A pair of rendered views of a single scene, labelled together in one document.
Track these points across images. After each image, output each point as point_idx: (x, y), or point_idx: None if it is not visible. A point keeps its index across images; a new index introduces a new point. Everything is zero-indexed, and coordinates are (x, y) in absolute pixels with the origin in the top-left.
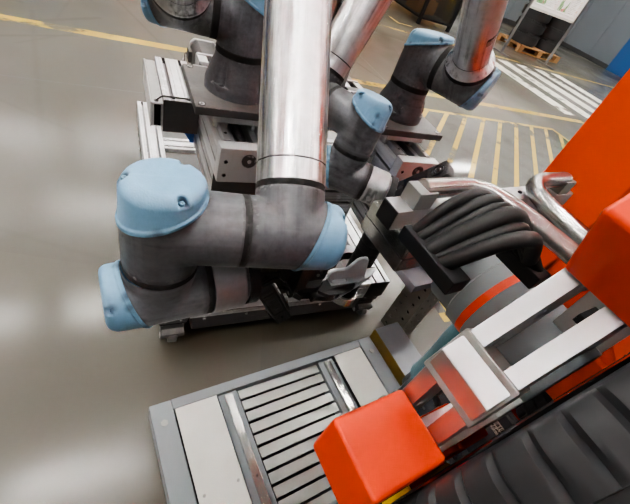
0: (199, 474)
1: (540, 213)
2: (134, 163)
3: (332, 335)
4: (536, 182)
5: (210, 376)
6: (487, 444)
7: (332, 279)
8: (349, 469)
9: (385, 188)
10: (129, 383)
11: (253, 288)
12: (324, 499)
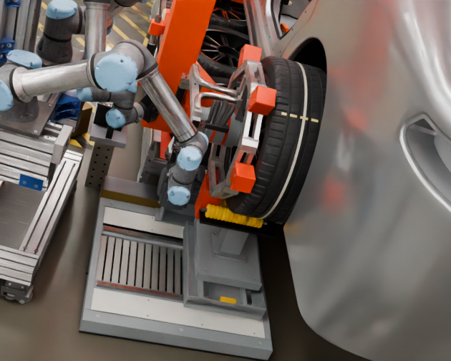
0: (135, 313)
1: None
2: (185, 155)
3: (79, 218)
4: (200, 79)
5: (69, 292)
6: None
7: None
8: (246, 180)
9: (143, 110)
10: (46, 333)
11: None
12: (177, 274)
